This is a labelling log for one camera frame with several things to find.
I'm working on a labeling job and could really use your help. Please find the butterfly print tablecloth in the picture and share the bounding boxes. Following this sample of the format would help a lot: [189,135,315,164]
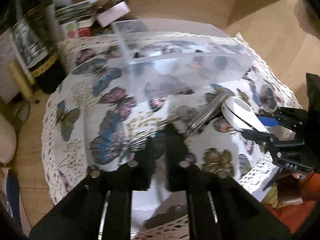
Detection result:
[41,32,304,240]

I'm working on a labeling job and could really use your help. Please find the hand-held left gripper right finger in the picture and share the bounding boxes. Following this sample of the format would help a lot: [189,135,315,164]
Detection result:
[164,124,292,240]

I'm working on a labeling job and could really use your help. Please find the blue cloth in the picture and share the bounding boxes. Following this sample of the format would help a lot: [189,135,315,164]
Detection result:
[0,169,21,230]

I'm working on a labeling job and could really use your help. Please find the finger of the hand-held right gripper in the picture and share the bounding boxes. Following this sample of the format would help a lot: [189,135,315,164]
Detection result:
[257,107,310,131]
[241,129,306,153]

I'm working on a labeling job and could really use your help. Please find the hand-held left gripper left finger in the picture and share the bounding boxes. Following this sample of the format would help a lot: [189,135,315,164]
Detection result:
[29,137,156,240]

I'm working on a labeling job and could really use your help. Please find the cream cushion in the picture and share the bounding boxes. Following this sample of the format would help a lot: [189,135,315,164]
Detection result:
[0,112,17,166]

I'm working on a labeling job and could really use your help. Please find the wooden stick handle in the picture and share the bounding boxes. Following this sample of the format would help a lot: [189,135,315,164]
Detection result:
[7,60,35,99]

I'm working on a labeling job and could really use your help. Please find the pink box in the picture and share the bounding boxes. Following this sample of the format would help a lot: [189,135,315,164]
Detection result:
[96,1,131,27]

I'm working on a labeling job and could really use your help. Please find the white plastic scoop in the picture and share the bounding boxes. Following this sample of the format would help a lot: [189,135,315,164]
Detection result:
[221,96,271,134]

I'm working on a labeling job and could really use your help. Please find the white paper sheet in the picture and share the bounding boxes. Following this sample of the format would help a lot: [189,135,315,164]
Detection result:
[0,29,21,103]

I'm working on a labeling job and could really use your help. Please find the dark glass bottle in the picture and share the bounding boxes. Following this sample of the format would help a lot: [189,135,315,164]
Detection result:
[11,4,67,95]

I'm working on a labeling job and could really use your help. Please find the red and white box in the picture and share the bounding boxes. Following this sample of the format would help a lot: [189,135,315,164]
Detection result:
[61,20,91,40]

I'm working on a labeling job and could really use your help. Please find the stack of printed papers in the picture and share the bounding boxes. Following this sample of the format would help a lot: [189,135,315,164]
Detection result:
[54,0,100,23]

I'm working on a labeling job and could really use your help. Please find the clear plastic container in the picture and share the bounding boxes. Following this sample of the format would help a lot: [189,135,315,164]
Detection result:
[111,18,255,103]

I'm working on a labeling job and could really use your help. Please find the silver metal cylinder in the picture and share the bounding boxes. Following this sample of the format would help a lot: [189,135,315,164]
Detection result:
[189,92,233,133]

